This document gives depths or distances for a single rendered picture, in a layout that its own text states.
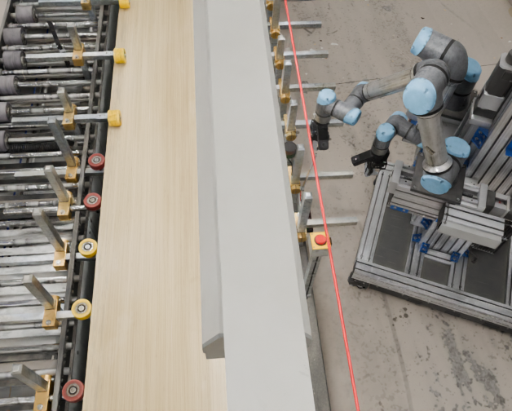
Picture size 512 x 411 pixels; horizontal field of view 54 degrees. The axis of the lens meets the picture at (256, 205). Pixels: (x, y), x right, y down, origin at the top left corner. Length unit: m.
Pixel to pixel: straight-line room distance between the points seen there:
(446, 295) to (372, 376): 0.62
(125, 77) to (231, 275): 2.50
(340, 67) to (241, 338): 3.95
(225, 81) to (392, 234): 2.64
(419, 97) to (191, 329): 1.23
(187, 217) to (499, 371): 1.99
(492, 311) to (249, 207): 2.73
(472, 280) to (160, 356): 1.89
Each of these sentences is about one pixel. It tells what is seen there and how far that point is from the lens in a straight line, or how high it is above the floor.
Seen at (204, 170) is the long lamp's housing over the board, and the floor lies 2.36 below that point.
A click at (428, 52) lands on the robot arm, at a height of 1.52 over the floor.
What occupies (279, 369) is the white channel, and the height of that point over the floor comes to 2.46.
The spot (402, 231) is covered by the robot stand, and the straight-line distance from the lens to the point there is 3.21.
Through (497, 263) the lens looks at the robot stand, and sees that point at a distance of 3.33.
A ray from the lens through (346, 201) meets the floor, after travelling 3.49.
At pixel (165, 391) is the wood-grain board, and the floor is 0.90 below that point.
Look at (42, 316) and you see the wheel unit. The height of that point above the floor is 0.85.
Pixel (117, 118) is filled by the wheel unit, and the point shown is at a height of 0.97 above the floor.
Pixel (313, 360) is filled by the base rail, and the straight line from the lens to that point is 2.28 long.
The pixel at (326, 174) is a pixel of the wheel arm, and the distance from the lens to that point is 2.52.
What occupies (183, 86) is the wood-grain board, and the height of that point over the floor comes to 0.90.
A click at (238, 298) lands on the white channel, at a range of 0.46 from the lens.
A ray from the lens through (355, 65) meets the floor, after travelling 4.36.
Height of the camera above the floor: 2.89
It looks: 58 degrees down
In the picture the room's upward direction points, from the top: 3 degrees clockwise
